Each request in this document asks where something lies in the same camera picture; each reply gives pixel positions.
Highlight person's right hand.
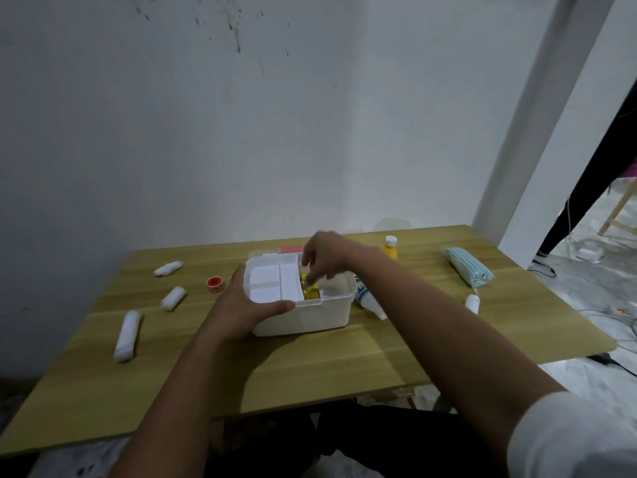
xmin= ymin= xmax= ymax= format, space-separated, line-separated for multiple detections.
xmin=300 ymin=231 xmax=359 ymax=288

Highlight person's left hand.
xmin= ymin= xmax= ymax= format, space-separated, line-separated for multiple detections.
xmin=211 ymin=266 xmax=295 ymax=339

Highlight green yellow medicine carton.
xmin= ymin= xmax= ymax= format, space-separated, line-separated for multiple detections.
xmin=300 ymin=273 xmax=323 ymax=300

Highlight white first aid box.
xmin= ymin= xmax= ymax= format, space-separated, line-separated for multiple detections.
xmin=248 ymin=245 xmax=305 ymax=260
xmin=244 ymin=253 xmax=357 ymax=338

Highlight long white bandage roll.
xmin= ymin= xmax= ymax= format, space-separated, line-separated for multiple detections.
xmin=113 ymin=309 xmax=143 ymax=364

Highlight blue face mask pack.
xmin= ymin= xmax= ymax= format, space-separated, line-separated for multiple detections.
xmin=443 ymin=246 xmax=496 ymax=288

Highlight person's left forearm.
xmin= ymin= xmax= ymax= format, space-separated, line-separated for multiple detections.
xmin=111 ymin=318 xmax=255 ymax=478

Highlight person's right forearm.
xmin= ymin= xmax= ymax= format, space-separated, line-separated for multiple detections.
xmin=343 ymin=243 xmax=568 ymax=473

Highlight person's black trousers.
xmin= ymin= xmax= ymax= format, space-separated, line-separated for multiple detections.
xmin=208 ymin=400 xmax=508 ymax=478

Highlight wooden table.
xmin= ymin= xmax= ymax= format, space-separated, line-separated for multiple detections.
xmin=0 ymin=224 xmax=618 ymax=459

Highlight wooden frame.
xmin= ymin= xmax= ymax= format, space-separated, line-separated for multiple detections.
xmin=597 ymin=179 xmax=637 ymax=237

